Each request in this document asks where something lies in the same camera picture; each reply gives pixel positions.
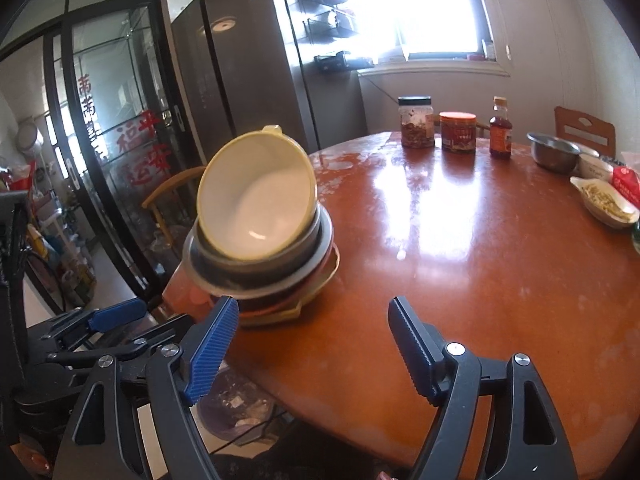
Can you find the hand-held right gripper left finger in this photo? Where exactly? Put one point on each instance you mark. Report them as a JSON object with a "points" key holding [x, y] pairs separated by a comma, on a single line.
{"points": [[212, 350]]}

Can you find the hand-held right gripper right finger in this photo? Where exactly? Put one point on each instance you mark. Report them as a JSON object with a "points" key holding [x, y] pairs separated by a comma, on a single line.
{"points": [[412, 345]]}

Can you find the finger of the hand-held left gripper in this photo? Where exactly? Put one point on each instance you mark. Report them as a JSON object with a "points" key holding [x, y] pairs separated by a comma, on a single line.
{"points": [[150, 335], [120, 312]]}

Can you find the yellow shell-shaped plate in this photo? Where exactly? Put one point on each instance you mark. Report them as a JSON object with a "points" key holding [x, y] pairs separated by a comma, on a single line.
{"points": [[270, 321]]}

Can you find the orange plastic plate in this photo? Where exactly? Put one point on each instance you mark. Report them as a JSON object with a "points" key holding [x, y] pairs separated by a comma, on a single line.
{"points": [[320, 275]]}

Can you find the deep steel bowl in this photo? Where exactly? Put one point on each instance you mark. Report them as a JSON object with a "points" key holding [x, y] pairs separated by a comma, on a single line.
{"points": [[295, 255]]}

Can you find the large steel basin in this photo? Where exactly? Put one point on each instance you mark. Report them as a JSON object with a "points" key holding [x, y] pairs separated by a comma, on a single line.
{"points": [[327, 240]]}

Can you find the person's left hand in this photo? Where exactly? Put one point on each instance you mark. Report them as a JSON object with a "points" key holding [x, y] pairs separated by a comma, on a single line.
{"points": [[39, 461]]}

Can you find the kitchen storage rack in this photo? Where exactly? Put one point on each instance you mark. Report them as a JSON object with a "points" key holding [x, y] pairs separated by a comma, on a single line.
{"points": [[60, 250]]}

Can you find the black framed glass door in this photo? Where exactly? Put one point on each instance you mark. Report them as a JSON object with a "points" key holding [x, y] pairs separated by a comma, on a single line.
{"points": [[115, 125]]}

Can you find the red jar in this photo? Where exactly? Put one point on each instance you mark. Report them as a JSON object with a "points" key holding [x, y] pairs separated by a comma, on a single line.
{"points": [[457, 135]]}

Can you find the clear jar black lid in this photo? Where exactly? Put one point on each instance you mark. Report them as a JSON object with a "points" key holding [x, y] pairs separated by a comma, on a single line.
{"points": [[416, 125]]}

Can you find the brown sauce bottle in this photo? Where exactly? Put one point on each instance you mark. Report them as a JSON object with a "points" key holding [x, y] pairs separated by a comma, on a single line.
{"points": [[500, 135]]}

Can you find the white dish with food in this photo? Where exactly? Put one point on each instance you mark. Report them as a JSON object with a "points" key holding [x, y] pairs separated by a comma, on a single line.
{"points": [[605, 205]]}

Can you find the small steel bowl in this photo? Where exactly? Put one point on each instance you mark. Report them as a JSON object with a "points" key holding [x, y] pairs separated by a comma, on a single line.
{"points": [[552, 152]]}

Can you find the green drink bottle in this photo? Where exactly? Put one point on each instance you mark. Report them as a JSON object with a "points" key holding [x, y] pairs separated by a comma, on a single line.
{"points": [[636, 237]]}

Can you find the white ceramic bowl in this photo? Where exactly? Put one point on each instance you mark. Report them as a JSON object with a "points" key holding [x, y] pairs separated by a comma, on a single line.
{"points": [[595, 167]]}

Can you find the red tissue pack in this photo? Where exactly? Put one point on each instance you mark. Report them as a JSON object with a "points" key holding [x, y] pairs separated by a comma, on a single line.
{"points": [[627, 185]]}

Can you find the grey refrigerator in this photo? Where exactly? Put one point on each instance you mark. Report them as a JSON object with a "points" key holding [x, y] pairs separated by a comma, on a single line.
{"points": [[250, 70]]}

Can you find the wooden chair back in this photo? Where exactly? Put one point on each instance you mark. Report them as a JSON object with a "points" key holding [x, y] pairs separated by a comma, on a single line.
{"points": [[585, 130]]}

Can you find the black magnetic fridge shelf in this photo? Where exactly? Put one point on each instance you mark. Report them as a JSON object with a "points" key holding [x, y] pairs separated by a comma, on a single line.
{"points": [[340, 62]]}

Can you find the small white box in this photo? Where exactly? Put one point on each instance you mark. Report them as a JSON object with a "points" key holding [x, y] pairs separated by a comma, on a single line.
{"points": [[488, 48]]}

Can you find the window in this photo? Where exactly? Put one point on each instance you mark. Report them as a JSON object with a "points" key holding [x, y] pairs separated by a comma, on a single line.
{"points": [[430, 5]]}

